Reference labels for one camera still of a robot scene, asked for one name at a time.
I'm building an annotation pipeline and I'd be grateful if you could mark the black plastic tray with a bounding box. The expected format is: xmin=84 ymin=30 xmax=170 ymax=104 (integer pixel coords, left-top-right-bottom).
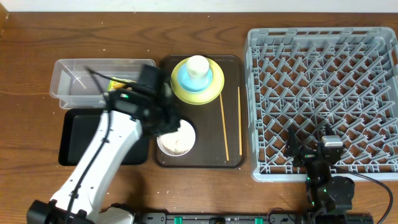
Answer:
xmin=58 ymin=108 xmax=149 ymax=166

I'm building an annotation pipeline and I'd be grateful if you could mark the clear plastic waste bin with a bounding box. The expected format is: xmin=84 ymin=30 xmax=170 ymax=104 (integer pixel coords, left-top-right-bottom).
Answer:
xmin=50 ymin=58 xmax=155 ymax=110

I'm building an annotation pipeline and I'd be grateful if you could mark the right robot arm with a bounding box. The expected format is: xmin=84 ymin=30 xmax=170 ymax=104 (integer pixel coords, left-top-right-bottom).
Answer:
xmin=284 ymin=125 xmax=354 ymax=223

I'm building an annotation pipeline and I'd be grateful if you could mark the white bowl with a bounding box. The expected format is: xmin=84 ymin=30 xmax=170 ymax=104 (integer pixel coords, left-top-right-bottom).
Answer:
xmin=157 ymin=119 xmax=196 ymax=157

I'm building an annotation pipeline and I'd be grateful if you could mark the brown serving tray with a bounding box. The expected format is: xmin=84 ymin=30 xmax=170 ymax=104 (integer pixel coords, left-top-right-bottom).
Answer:
xmin=155 ymin=55 xmax=248 ymax=169

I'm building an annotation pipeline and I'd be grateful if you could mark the blue plate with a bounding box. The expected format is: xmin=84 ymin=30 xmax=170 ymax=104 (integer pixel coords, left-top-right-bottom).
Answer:
xmin=177 ymin=63 xmax=213 ymax=93

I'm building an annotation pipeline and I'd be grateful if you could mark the grey dishwasher rack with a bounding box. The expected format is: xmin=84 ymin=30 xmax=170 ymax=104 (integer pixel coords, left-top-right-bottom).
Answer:
xmin=243 ymin=27 xmax=397 ymax=182

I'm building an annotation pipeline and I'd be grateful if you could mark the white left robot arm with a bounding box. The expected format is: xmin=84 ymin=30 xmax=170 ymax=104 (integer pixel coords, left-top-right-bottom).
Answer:
xmin=27 ymin=83 xmax=180 ymax=223

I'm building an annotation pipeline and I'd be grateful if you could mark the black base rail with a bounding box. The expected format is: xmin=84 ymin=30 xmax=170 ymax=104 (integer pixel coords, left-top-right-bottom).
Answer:
xmin=136 ymin=212 xmax=374 ymax=224

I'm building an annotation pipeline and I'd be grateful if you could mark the green yellow snack wrapper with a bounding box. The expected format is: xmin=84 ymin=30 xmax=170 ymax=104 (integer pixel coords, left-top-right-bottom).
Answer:
xmin=106 ymin=77 xmax=134 ymax=91

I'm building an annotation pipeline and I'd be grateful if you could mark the white cup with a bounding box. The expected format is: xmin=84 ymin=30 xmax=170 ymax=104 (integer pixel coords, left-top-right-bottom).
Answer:
xmin=186 ymin=55 xmax=210 ymax=77

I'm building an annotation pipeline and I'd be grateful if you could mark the yellow plate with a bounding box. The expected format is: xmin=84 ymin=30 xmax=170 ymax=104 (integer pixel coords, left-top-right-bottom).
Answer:
xmin=170 ymin=57 xmax=224 ymax=105

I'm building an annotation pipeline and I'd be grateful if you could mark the left wooden chopstick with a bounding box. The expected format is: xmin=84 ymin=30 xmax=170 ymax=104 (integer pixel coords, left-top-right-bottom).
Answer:
xmin=220 ymin=93 xmax=229 ymax=161

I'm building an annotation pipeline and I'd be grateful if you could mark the pile of rice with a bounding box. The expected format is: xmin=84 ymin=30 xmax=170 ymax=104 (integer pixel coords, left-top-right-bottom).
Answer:
xmin=159 ymin=133 xmax=188 ymax=156

